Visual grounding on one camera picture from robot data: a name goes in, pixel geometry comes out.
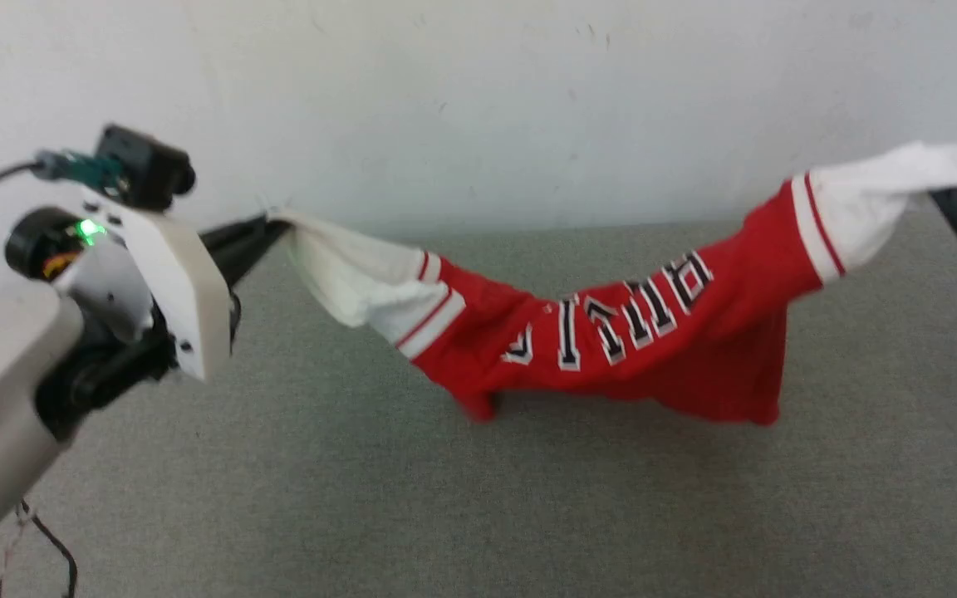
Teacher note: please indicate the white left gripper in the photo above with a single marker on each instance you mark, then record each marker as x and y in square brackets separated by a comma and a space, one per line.
[188, 291]

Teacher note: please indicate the red and white basketball jersey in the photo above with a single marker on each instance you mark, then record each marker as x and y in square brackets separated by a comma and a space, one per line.
[611, 357]

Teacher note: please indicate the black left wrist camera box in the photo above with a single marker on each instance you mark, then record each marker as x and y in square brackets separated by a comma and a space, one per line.
[146, 166]

